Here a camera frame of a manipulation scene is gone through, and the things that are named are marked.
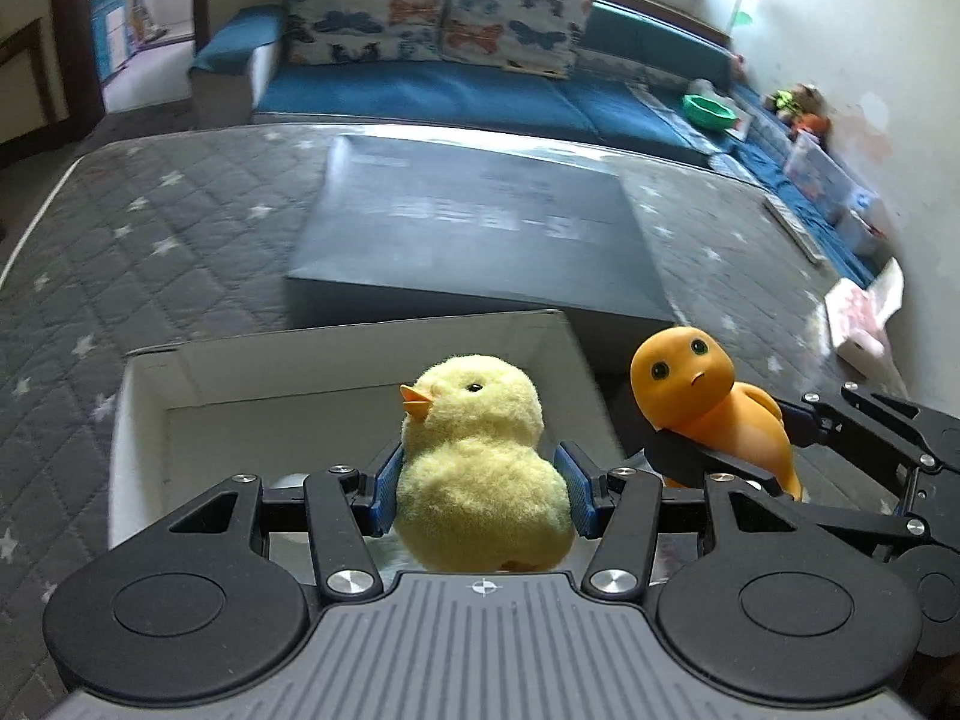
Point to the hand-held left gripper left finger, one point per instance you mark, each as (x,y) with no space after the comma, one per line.
(385,493)

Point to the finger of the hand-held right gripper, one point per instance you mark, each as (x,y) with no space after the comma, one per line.
(679,461)
(801,424)

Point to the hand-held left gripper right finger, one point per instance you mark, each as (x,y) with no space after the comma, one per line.
(579,493)

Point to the orange rubber duck toy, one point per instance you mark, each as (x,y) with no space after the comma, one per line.
(682,382)

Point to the yellow plush chick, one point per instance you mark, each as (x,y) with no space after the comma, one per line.
(480,480)

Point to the white cardboard box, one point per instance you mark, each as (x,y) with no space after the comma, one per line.
(225,367)

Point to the pink and white package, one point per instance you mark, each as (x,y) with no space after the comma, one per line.
(862,307)

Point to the dark grey flat box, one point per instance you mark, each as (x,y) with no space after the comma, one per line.
(465,240)

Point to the small green plush toy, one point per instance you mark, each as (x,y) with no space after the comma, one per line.
(784,101)

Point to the brown plush toy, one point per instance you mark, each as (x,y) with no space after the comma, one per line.
(811,99)

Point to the green bowl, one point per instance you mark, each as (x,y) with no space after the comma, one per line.
(709,111)

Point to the grey quilted star mat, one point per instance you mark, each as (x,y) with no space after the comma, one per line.
(150,255)

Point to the blue sofa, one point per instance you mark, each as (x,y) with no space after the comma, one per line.
(450,94)

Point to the butterfly print pillow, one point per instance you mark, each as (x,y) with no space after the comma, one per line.
(360,11)
(517,19)

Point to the blue children's play board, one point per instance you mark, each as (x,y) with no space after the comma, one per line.
(112,26)

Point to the dark wooden door frame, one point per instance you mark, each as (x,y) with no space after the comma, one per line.
(75,30)

